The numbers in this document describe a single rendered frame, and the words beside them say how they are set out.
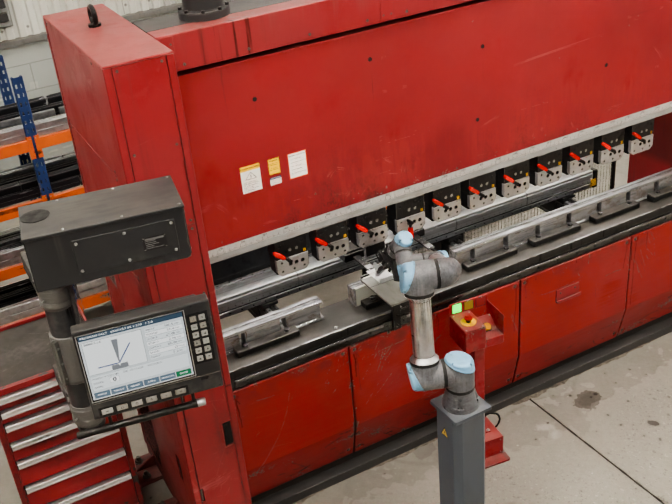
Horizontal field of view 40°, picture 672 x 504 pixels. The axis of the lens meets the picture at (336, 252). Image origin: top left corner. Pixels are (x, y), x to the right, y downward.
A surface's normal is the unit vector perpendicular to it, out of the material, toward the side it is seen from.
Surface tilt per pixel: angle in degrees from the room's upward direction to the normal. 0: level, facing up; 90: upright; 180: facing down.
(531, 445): 0
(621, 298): 90
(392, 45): 90
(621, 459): 0
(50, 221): 0
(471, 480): 90
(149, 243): 90
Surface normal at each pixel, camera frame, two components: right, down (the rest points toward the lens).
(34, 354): -0.08, -0.87
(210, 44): 0.48, 0.40
